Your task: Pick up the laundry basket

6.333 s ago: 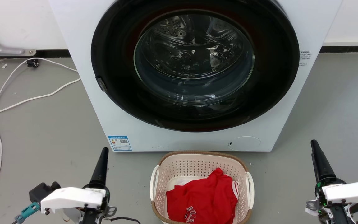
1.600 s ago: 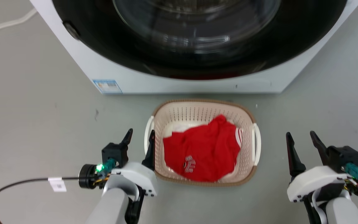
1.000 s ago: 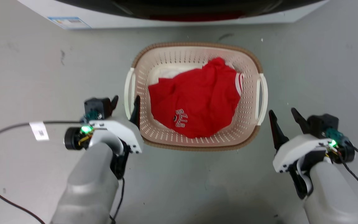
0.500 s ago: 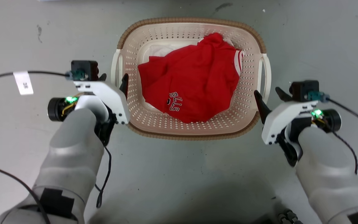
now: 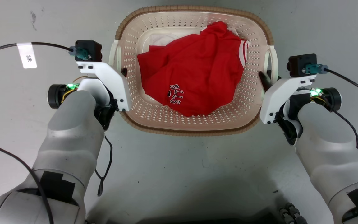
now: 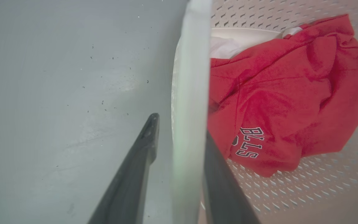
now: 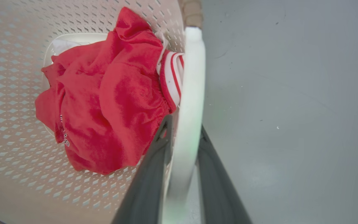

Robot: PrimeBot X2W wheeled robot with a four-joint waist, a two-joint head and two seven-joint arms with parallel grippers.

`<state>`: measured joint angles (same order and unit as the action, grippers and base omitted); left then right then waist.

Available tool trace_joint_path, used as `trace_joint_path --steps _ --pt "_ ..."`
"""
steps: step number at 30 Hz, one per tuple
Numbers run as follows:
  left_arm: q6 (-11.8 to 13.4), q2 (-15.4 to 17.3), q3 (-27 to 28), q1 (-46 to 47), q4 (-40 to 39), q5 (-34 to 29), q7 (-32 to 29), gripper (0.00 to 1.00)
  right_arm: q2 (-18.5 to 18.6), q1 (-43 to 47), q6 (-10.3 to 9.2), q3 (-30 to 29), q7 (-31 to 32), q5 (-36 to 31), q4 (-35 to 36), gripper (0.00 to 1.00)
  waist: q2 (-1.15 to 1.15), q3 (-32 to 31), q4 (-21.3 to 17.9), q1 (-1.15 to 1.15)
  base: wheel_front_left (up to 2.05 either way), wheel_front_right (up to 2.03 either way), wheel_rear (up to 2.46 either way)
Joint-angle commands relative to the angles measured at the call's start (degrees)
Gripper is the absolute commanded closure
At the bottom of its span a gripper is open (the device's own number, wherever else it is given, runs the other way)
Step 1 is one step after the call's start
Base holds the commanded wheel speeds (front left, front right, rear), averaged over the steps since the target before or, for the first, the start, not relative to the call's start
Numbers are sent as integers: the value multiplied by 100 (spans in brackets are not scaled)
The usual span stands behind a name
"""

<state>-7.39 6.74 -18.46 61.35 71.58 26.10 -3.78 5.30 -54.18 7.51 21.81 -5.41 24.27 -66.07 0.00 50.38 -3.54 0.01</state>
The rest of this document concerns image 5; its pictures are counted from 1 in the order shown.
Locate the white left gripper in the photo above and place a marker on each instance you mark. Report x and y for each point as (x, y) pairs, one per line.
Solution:
(117, 84)

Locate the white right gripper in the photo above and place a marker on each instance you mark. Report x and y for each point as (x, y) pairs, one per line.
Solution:
(275, 99)

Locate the beige plastic laundry basket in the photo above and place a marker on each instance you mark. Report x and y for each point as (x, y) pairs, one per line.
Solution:
(194, 123)

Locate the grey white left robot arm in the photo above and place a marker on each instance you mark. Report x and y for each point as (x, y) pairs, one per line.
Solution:
(70, 140)

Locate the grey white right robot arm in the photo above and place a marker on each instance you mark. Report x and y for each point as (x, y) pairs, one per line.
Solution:
(328, 146)

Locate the white garment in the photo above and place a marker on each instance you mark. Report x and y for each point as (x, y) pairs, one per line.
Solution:
(162, 40)

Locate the red basketball jersey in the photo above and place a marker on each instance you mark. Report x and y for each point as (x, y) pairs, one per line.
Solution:
(194, 71)

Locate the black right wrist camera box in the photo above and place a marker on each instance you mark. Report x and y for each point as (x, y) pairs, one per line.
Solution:
(298, 63)

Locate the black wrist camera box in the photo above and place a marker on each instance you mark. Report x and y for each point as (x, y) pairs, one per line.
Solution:
(298, 63)
(90, 49)

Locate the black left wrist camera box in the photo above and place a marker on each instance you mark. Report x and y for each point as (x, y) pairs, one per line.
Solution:
(90, 49)

